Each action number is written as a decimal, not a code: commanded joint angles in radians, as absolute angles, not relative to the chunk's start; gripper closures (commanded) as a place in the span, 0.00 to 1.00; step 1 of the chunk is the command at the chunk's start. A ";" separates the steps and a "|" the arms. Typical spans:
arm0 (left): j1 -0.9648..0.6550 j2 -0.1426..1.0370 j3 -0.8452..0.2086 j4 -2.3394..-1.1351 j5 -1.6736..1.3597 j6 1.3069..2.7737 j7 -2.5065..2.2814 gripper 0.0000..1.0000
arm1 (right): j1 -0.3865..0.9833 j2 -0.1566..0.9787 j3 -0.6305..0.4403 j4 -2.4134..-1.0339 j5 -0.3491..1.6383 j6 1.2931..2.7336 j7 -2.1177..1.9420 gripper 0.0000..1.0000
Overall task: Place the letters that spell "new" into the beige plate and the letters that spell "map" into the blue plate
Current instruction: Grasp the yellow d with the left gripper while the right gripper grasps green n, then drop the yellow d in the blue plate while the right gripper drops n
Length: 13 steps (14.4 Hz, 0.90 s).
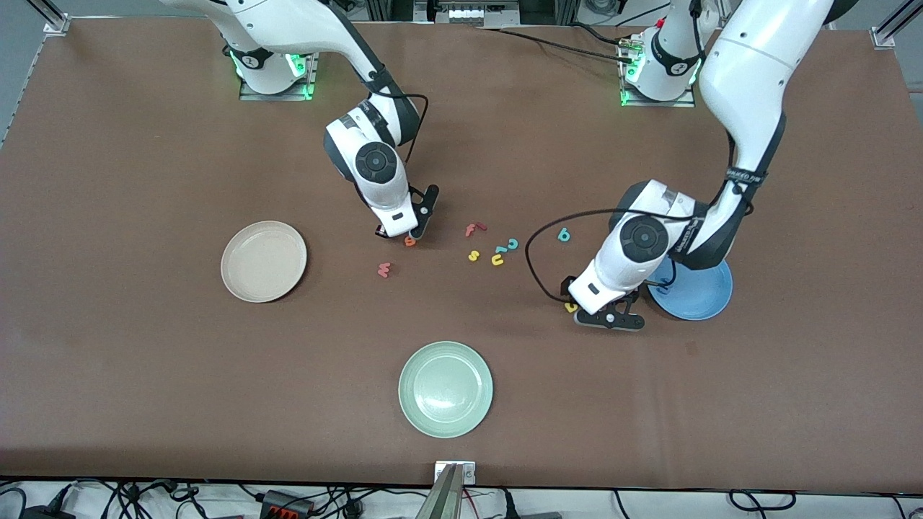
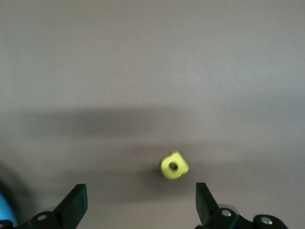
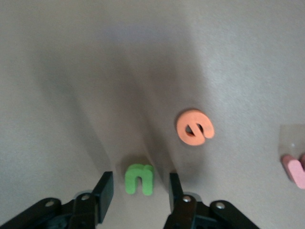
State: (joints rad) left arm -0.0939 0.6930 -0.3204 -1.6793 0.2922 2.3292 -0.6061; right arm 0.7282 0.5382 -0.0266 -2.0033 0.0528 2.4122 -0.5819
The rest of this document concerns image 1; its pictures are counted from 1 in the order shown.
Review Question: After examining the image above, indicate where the light brown plate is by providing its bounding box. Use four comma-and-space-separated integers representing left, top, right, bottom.
221, 221, 308, 303

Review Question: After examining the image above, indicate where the blue plate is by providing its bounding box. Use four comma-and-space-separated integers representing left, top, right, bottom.
645, 256, 733, 321

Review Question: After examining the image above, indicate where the pale green plate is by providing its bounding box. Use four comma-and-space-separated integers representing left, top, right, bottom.
398, 341, 494, 439

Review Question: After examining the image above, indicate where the silver equipment box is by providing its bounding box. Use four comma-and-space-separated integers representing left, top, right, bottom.
436, 0, 521, 26

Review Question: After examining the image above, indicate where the black orange power strip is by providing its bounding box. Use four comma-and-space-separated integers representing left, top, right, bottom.
261, 490, 316, 519

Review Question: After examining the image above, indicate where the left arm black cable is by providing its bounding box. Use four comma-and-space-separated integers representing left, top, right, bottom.
525, 208, 715, 303

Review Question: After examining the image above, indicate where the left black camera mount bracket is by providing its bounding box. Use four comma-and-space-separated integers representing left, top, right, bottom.
575, 288, 645, 331

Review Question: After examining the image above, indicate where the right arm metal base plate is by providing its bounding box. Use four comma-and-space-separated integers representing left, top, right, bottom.
239, 54, 319, 102

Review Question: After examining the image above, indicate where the small metal table bracket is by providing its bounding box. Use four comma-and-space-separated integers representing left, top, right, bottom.
435, 461, 477, 485

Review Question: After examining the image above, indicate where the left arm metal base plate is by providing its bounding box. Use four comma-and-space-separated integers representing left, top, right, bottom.
620, 43, 697, 109

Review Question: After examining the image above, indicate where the black cable on table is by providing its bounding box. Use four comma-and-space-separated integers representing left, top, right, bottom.
568, 22, 635, 48
476, 26, 635, 64

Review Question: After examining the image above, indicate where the aluminium camera pole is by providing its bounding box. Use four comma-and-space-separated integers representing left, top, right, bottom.
415, 465, 463, 519

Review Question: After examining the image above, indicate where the black cable loop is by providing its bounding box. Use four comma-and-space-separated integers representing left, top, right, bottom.
728, 489, 798, 513

